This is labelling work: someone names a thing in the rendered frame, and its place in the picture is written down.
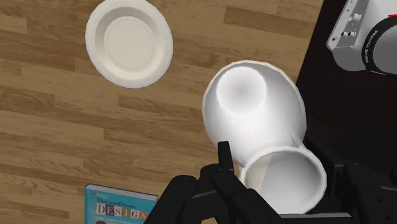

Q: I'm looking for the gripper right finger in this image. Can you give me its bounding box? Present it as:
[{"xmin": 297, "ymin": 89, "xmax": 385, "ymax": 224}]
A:
[{"xmin": 304, "ymin": 139, "xmax": 397, "ymax": 224}]

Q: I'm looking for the white vase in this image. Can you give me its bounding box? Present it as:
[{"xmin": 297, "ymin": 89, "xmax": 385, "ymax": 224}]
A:
[{"xmin": 202, "ymin": 60, "xmax": 328, "ymax": 215}]

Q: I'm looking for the teal book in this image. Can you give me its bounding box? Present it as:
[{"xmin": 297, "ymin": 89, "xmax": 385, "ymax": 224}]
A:
[{"xmin": 84, "ymin": 183, "xmax": 158, "ymax": 224}]

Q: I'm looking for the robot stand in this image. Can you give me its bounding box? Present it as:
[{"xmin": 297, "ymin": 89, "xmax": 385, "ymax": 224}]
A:
[{"xmin": 295, "ymin": 0, "xmax": 397, "ymax": 187}]

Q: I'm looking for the white plate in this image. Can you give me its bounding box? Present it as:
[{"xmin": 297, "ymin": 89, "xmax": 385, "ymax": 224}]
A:
[{"xmin": 85, "ymin": 0, "xmax": 174, "ymax": 89}]

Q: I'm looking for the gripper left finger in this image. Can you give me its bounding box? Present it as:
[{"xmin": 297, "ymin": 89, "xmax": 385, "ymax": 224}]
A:
[{"xmin": 144, "ymin": 141, "xmax": 281, "ymax": 224}]

